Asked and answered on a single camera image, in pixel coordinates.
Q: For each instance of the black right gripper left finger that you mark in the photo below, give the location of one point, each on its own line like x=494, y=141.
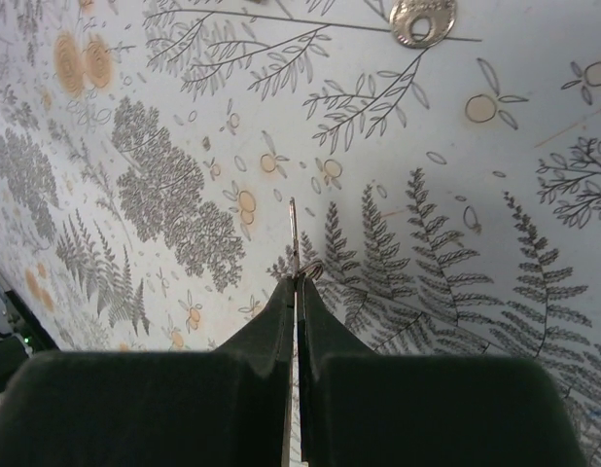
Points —
x=226, y=407

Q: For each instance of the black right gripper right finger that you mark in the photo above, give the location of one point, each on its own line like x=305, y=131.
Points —
x=360, y=408

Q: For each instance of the silver key of small padlock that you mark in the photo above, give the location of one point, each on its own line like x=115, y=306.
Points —
x=314, y=269

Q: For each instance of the floral patterned table mat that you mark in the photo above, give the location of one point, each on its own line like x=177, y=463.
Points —
x=149, y=151

